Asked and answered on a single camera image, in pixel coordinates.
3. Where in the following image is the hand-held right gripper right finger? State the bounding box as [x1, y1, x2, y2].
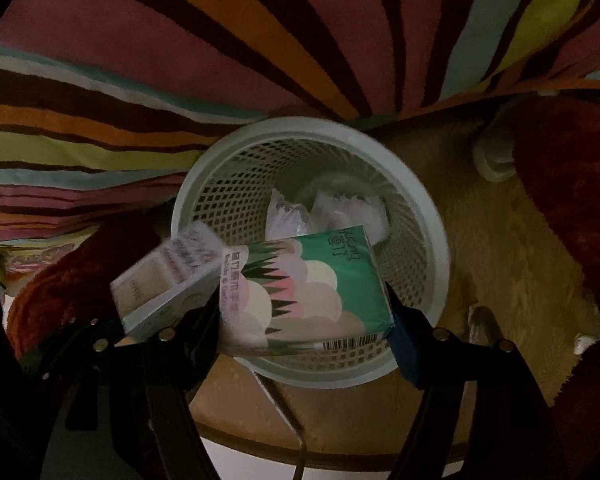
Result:
[384, 282, 567, 480]

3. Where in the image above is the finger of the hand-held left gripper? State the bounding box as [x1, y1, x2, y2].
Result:
[22, 309, 124, 392]

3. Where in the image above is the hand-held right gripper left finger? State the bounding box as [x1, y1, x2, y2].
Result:
[40, 292, 222, 480]

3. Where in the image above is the small white printed box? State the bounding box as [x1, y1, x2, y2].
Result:
[110, 220, 227, 344]

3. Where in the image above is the green tissue packet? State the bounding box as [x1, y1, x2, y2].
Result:
[217, 225, 396, 359]

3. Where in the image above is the large paper ball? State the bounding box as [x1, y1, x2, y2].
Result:
[307, 182, 392, 247]

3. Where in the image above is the white mesh wastebasket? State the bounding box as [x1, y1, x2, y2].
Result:
[169, 116, 452, 391]

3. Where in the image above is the red shaggy rug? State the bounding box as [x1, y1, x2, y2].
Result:
[5, 92, 600, 480]

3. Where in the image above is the striped bed sheet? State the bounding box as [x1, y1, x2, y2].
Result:
[0, 0, 600, 282]

